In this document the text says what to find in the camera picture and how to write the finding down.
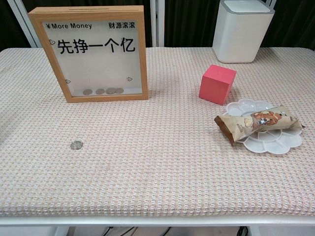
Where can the pink white woven tablecloth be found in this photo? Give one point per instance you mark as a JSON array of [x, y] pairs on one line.
[[152, 152]]

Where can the pink foam cube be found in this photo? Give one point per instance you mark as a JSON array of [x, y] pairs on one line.
[[216, 84]]

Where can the brown snack packet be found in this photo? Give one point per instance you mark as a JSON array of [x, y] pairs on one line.
[[258, 123]]

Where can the white flower-shaped paint palette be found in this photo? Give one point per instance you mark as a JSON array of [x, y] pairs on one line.
[[270, 145]]

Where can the white bin with grey rim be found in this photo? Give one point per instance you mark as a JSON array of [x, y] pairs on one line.
[[242, 32]]

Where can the wooden frame money box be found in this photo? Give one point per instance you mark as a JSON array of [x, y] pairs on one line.
[[98, 61]]

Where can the white metal frame post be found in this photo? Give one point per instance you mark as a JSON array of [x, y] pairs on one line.
[[156, 22], [23, 22]]

